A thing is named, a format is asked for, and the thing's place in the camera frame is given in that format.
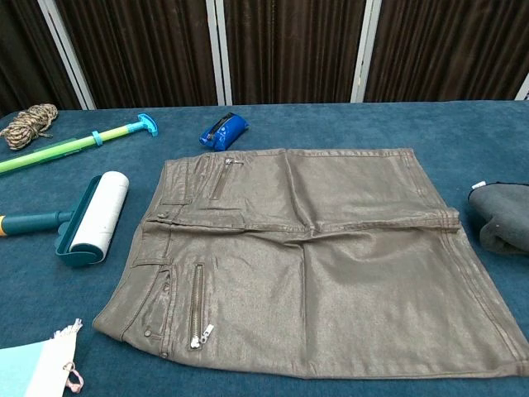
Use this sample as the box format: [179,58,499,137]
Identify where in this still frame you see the white lint roller teal handle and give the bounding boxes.
[0,170,130,268]

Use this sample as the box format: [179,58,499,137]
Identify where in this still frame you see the brown shiny zippered skirt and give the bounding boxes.
[91,146,529,380]

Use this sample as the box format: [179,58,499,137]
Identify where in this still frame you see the blue zippered pouch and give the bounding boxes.
[198,112,250,153]

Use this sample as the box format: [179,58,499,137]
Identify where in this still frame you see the green and blue pump stick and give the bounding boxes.
[0,112,160,175]

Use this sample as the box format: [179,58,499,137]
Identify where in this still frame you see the dark brown folding screen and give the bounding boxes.
[0,0,529,112]

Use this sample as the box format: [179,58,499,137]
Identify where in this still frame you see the grey folded cloth green lining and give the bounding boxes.
[467,179,529,256]

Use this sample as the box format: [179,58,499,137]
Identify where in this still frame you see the white and light-blue cloth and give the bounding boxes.
[0,318,86,397]

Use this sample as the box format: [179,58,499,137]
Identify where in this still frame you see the beige braided rope bundle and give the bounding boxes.
[0,103,59,151]

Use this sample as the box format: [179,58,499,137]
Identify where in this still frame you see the small pink ring loop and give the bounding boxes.
[62,361,85,394]

